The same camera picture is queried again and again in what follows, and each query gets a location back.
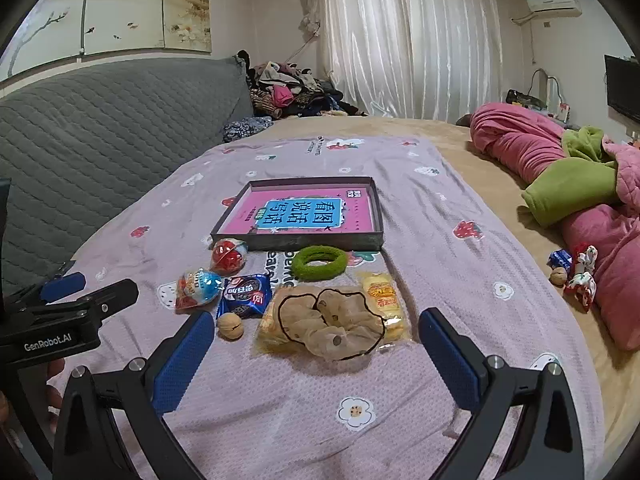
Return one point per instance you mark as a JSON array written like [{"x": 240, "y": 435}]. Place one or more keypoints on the shallow grey cardboard box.
[{"x": 300, "y": 242}]

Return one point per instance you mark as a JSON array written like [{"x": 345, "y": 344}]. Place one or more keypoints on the small blue wrapper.
[{"x": 560, "y": 259}]

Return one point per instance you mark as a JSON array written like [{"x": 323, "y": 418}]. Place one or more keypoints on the beige plush toy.
[{"x": 305, "y": 320}]

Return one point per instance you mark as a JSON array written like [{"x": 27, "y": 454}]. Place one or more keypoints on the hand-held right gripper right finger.
[{"x": 450, "y": 360}]

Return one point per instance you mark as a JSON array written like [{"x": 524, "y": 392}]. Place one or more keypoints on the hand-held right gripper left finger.
[{"x": 185, "y": 360}]

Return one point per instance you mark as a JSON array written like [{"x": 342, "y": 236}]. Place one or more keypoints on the blue cookie packet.
[{"x": 245, "y": 297}]

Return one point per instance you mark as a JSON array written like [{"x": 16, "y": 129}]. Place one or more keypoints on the dark blue patterned cloth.
[{"x": 245, "y": 127}]

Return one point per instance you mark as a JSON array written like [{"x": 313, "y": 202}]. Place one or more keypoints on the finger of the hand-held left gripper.
[
  {"x": 62, "y": 285},
  {"x": 115, "y": 294}
]

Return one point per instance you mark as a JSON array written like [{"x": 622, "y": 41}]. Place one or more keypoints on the grey quilted headboard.
[{"x": 100, "y": 135}]

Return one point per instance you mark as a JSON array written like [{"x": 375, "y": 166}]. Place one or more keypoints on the person's left hand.
[{"x": 56, "y": 372}]

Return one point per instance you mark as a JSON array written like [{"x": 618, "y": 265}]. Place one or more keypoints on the black bag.
[{"x": 520, "y": 96}]

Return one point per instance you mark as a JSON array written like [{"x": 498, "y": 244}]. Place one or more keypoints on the pile of clothes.
[{"x": 290, "y": 90}]

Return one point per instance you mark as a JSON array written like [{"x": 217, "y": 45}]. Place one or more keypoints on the grey curved pole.
[{"x": 82, "y": 20}]

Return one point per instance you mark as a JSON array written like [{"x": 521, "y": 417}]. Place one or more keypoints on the green fleece blanket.
[{"x": 575, "y": 190}]

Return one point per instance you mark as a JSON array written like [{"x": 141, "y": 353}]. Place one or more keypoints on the floral wall painting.
[{"x": 135, "y": 5}]

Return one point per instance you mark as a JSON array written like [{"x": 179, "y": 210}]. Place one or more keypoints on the dark brown pillow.
[{"x": 464, "y": 120}]

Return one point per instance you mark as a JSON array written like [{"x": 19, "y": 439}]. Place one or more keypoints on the pink quilt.
[{"x": 520, "y": 145}]

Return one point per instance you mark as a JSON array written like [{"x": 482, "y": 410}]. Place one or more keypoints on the white air conditioner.
[{"x": 552, "y": 0}]

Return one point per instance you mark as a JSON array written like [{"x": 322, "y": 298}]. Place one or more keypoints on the red candy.
[{"x": 227, "y": 255}]

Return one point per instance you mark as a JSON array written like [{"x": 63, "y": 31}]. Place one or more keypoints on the pink strawberry print sheet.
[{"x": 250, "y": 410}]

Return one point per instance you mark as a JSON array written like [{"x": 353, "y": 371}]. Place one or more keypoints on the pink and blue book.
[{"x": 300, "y": 215}]

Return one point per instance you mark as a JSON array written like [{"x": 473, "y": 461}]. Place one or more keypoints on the white carton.
[{"x": 565, "y": 110}]

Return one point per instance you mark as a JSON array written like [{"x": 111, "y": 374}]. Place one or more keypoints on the black television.
[{"x": 622, "y": 87}]

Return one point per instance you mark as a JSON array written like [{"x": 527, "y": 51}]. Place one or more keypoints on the clear biscuit packet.
[
  {"x": 267, "y": 330},
  {"x": 382, "y": 292}
]

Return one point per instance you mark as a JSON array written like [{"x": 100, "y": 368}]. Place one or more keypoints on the red white floral scrunchie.
[
  {"x": 586, "y": 257},
  {"x": 581, "y": 285}
]

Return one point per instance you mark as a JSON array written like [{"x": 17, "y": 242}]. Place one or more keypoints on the white curved metal frame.
[{"x": 534, "y": 75}]

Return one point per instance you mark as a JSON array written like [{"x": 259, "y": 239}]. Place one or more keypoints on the walnut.
[
  {"x": 558, "y": 276},
  {"x": 230, "y": 326}
]

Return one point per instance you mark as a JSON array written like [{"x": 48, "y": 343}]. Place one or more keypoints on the white curtain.
[{"x": 400, "y": 35}]

